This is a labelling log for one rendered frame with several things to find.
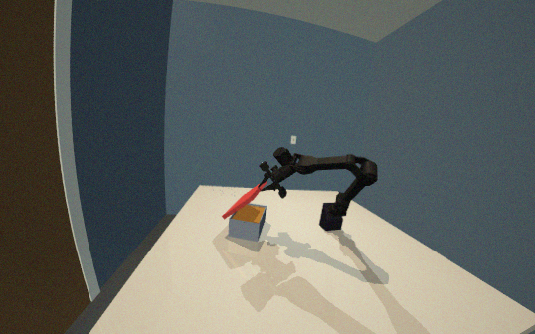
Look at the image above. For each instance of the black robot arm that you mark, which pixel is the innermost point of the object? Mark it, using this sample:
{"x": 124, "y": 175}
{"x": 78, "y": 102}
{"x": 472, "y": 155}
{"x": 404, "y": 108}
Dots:
{"x": 366, "y": 175}

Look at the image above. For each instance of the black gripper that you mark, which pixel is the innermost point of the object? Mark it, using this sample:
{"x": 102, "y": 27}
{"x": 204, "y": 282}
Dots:
{"x": 277, "y": 176}

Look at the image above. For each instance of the red box lid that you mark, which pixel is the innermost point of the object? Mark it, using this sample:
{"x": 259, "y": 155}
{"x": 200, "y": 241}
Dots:
{"x": 244, "y": 200}

